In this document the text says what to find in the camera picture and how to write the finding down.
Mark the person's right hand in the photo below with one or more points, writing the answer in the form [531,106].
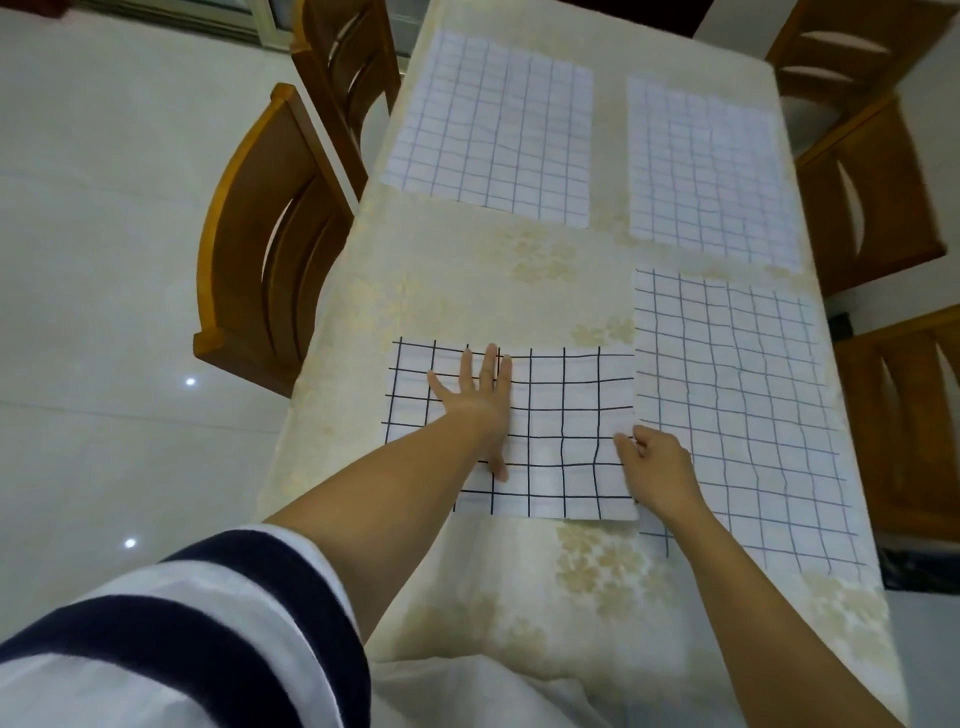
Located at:
[664,472]

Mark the person's left hand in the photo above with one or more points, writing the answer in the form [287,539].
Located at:
[480,412]

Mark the earlier checked cloth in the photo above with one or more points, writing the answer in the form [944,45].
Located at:
[570,420]

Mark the person's left forearm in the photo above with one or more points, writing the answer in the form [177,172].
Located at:
[375,510]

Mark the person's right forearm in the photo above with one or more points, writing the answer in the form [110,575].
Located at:
[750,622]

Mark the table with cream floral tablecloth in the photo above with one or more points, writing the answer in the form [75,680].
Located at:
[480,277]

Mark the wooden dining chair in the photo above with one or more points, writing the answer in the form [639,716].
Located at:
[315,52]
[862,420]
[911,45]
[900,195]
[232,247]

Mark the small black box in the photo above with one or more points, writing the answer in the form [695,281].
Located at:
[841,328]

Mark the glass sliding door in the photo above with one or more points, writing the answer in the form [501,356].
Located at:
[270,22]

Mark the dark red wooden cabinet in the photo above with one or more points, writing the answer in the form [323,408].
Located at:
[37,6]

